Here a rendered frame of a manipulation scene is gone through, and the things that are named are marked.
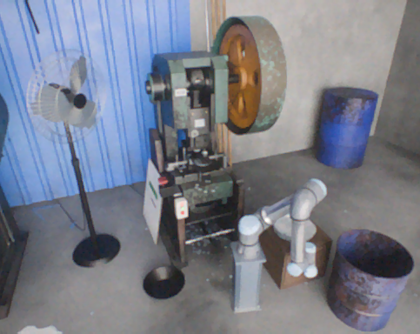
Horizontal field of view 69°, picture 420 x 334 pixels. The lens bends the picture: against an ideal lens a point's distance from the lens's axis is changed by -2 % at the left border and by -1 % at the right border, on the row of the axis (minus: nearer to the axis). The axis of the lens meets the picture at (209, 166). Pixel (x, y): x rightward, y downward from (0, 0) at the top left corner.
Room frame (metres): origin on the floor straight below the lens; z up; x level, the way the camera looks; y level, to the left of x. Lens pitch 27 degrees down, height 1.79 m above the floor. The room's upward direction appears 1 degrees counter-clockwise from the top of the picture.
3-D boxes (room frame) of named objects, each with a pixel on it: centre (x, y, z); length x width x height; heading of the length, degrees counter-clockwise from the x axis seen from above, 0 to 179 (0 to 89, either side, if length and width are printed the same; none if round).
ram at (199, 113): (2.10, 0.08, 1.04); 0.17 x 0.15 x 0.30; 21
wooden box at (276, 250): (1.76, -0.60, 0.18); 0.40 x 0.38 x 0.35; 19
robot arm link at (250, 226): (1.44, -0.23, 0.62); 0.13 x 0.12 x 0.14; 137
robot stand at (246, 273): (1.44, -0.23, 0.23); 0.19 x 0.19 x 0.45; 6
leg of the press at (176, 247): (2.17, 0.39, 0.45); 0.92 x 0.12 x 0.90; 21
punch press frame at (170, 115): (2.27, 0.15, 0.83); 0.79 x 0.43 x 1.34; 21
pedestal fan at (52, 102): (2.26, 1.11, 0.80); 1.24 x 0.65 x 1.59; 21
